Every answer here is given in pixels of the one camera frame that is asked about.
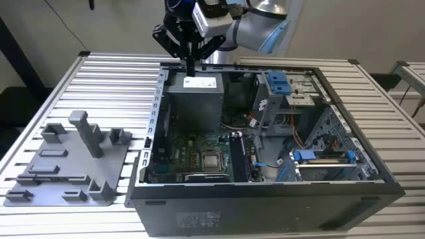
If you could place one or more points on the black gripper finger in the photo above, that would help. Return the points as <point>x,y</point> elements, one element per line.
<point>212,46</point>
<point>169,41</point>

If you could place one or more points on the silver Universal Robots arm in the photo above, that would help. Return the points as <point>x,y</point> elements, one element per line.
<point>256,32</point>

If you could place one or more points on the black empty RAM slot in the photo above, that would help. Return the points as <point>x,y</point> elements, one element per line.
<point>233,159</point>

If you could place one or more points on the blue plastic drive latch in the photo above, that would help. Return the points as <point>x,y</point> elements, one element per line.
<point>277,82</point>

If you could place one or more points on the grey power supply unit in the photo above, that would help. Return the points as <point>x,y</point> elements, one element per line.
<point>196,109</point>

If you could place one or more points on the black table corner cap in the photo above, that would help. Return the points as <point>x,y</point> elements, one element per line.
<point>353,62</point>
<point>84,53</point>

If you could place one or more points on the small black hanging object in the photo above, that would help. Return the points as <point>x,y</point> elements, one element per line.
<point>91,5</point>

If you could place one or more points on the metal drive cage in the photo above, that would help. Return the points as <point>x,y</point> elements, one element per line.
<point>299,100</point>

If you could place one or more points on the green motherboard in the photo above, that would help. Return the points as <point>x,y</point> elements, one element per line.
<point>185,149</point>

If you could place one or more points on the silver CPU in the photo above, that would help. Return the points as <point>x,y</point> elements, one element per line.
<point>212,162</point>

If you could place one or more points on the hard disk in blue carrier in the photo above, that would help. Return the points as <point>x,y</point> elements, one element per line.
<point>305,155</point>

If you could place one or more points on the black graphics card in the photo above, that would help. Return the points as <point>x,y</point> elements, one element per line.
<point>205,178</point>

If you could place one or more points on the black box behind table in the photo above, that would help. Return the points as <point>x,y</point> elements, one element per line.
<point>385,82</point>

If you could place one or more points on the grey parts rack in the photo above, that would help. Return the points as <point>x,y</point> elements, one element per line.
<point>76,174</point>

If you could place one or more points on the metal side table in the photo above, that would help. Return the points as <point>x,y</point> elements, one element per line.
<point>412,74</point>

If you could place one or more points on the black PC case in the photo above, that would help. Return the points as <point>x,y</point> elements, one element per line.
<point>232,211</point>

